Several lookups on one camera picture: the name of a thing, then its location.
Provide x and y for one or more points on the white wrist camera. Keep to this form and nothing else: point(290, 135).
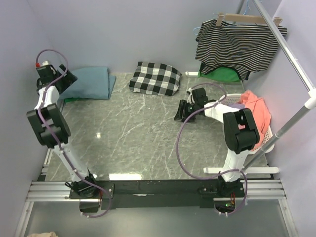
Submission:
point(43, 64)
point(190, 98)

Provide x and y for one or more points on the green garment under striped shirt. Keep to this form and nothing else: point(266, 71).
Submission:
point(222, 75)

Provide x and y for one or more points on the white laundry basket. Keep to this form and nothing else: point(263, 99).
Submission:
point(234, 98)

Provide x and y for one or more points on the lilac garment in basket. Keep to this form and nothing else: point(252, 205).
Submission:
point(237, 106)

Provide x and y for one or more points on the coral pink shirt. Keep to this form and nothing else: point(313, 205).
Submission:
point(260, 112)

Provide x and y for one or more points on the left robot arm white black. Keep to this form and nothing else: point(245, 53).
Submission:
point(50, 127)

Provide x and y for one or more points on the beige cloth at bottom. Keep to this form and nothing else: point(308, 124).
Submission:
point(45, 234)

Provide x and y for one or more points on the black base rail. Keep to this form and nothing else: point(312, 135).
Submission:
point(162, 193)

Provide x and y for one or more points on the aluminium frame rail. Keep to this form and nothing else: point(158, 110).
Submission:
point(129, 137)

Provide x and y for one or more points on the wooden clip hanger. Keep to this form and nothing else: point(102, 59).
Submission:
point(239, 18)

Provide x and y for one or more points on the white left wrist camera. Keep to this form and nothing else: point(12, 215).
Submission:
point(43, 64)

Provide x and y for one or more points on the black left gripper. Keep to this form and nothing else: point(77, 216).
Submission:
point(68, 77)

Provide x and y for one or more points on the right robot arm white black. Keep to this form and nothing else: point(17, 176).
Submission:
point(240, 130)

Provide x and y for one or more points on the folded green t shirt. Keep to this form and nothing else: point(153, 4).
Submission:
point(68, 100)

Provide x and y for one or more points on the silver clothes rack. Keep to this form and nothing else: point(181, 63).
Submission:
point(308, 106)

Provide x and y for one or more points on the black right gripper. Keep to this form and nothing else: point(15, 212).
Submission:
point(185, 109)

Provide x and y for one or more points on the black white checkered shirt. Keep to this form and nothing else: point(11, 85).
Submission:
point(155, 79)

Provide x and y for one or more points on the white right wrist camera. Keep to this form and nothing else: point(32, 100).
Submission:
point(190, 98)

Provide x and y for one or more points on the black white striped shirt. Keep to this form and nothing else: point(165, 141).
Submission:
point(245, 49)

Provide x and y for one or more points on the blue t shirt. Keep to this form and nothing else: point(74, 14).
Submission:
point(91, 83)

